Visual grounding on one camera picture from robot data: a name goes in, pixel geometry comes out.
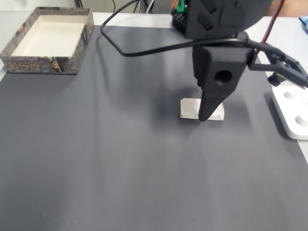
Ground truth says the white block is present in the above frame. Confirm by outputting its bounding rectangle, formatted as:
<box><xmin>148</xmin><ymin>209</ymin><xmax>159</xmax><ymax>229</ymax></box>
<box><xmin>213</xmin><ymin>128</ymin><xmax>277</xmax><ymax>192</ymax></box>
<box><xmin>180</xmin><ymin>97</ymin><xmax>226</xmax><ymax>121</ymax></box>

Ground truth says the patterned cardboard box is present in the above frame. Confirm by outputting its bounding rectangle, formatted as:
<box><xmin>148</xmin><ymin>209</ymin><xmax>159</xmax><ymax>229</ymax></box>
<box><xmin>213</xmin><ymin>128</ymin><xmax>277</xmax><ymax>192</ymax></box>
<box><xmin>0</xmin><ymin>6</ymin><xmax>95</xmax><ymax>75</ymax></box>

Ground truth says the green plastic part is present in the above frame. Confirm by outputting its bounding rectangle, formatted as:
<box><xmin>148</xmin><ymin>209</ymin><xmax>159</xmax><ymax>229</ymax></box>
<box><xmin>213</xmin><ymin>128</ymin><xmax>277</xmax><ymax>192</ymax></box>
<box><xmin>176</xmin><ymin>0</ymin><xmax>189</xmax><ymax>13</ymax></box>

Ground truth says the white device with round dimples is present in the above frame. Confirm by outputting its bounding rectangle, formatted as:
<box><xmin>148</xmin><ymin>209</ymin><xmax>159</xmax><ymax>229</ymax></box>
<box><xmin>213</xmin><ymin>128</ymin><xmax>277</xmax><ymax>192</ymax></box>
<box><xmin>271</xmin><ymin>85</ymin><xmax>308</xmax><ymax>141</ymax></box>

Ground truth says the light blue object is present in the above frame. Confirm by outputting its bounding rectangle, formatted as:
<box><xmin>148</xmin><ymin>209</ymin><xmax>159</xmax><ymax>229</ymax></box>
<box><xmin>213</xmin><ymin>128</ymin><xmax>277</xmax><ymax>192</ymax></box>
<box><xmin>299</xmin><ymin>15</ymin><xmax>308</xmax><ymax>33</ymax></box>

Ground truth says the dark grey mat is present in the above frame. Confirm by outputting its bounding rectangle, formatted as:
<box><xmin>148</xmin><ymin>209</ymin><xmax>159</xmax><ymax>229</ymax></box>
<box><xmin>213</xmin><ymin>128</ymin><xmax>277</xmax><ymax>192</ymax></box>
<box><xmin>0</xmin><ymin>24</ymin><xmax>308</xmax><ymax>231</ymax></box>

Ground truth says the red white servo cable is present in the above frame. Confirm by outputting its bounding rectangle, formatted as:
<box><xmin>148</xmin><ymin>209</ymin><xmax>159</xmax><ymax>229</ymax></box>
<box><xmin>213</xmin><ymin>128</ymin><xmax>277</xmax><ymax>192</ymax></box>
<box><xmin>255</xmin><ymin>0</ymin><xmax>286</xmax><ymax>55</ymax></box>

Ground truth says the black camera cable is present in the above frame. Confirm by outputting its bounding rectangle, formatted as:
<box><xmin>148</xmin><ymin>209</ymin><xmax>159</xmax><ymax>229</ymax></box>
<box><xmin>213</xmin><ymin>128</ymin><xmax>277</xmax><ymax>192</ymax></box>
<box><xmin>100</xmin><ymin>0</ymin><xmax>284</xmax><ymax>58</ymax></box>

